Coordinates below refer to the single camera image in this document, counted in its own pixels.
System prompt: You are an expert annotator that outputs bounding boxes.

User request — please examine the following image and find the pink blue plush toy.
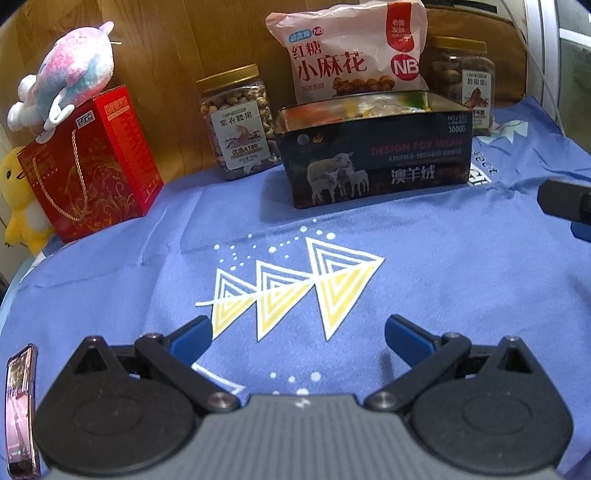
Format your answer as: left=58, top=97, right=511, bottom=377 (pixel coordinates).
left=7, top=21, right=114, bottom=135

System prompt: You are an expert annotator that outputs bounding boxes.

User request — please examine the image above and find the pecan jar gold lid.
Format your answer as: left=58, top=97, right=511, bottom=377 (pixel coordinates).
left=429, top=36, right=496, bottom=136

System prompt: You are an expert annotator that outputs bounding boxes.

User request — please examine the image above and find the wooden board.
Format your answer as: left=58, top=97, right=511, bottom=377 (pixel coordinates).
left=0, top=0, right=362, bottom=186

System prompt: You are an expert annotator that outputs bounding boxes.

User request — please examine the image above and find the yellow duck plush toy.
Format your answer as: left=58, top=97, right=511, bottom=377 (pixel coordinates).
left=1, top=147, right=55, bottom=257

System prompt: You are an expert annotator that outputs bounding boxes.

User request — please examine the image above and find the red gift box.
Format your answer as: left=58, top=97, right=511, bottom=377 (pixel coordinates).
left=18, top=85, right=163, bottom=243

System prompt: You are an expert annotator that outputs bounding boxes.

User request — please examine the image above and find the blue printed cloth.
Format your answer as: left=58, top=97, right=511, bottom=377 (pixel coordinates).
left=1, top=99, right=590, bottom=479

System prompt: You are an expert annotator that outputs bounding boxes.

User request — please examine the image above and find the pink twisted snack bag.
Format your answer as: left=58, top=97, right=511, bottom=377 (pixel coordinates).
left=266, top=1, right=428, bottom=104

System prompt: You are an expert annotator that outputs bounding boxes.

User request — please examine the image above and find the cashew jar gold lid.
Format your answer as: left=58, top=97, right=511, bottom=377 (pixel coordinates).
left=197, top=64, right=280, bottom=180

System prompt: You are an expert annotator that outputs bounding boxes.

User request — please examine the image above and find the white cable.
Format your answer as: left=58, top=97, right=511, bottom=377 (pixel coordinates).
left=498, top=0, right=567, bottom=135

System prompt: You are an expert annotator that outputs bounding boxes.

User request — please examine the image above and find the smartphone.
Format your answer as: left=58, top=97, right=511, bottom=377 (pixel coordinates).
left=5, top=343, right=40, bottom=479

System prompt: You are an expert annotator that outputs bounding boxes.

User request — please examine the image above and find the black sheep tin box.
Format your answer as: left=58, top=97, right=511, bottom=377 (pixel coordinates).
left=276, top=91, right=473, bottom=209

